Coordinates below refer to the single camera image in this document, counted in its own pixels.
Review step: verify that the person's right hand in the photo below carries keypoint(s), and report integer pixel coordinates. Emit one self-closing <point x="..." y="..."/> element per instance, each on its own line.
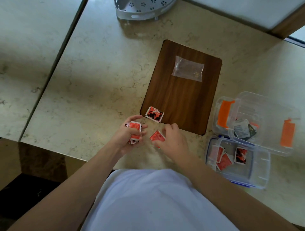
<point x="175" y="145"/>

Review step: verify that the person's left hand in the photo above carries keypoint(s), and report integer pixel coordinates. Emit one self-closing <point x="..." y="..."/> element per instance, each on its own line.
<point x="122" y="139"/>

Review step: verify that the clear plastic bag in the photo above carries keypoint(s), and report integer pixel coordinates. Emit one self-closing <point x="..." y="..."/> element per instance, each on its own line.
<point x="188" y="69"/>

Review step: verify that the clear box with blue latches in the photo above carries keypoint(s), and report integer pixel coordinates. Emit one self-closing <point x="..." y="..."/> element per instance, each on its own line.
<point x="259" y="171"/>

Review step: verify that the clear box with orange latches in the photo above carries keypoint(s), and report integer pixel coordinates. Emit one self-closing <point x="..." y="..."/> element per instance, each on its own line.
<point x="267" y="107"/>

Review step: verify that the grey metal corner shelf rack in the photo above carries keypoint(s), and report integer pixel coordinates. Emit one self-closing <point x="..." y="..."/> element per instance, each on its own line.
<point x="143" y="12"/>

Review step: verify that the person's right forearm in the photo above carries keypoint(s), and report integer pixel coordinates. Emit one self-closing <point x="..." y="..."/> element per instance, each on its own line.
<point x="238" y="197"/>

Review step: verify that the person's left forearm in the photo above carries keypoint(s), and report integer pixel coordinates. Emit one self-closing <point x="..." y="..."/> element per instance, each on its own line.
<point x="71" y="190"/>

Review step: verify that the brown wooden inlay board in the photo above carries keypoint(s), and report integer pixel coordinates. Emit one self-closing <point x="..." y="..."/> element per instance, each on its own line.
<point x="181" y="100"/>

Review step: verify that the white shirt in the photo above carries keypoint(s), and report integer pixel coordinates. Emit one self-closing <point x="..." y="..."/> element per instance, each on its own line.
<point x="155" y="202"/>

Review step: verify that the wooden pillar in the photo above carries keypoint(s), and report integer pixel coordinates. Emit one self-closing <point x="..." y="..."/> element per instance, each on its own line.
<point x="290" y="22"/>

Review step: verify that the black window frame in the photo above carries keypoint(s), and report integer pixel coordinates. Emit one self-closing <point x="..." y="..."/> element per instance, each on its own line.
<point x="296" y="42"/>

